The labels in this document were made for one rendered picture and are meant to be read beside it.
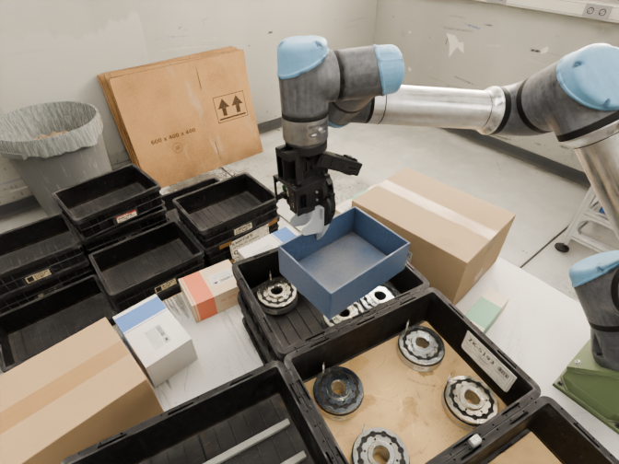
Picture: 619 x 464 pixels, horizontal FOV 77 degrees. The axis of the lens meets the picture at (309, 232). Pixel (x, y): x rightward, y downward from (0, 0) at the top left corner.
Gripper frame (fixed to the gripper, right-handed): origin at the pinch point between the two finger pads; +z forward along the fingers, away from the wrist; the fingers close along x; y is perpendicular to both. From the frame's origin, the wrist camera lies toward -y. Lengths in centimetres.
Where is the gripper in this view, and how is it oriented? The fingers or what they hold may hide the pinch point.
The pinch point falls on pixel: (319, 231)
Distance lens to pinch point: 77.5
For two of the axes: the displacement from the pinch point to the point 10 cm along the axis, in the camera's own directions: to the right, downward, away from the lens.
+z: 0.4, 8.0, 5.9
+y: -7.9, 3.9, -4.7
